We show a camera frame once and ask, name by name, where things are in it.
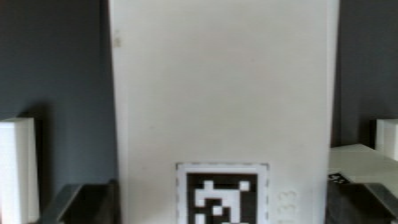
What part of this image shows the white cabinet box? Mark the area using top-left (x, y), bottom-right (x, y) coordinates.
top-left (329, 119), bottom-right (398, 189)

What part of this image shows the small white cabinet block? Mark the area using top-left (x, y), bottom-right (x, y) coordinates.
top-left (110, 0), bottom-right (341, 224)

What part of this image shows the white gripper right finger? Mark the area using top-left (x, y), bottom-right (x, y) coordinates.
top-left (325, 183), bottom-right (398, 224)

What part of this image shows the white U-shaped frame fence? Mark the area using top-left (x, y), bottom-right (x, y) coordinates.
top-left (0, 118), bottom-right (39, 224)

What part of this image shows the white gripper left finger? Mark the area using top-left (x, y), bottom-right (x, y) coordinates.
top-left (37, 181), bottom-right (119, 224)

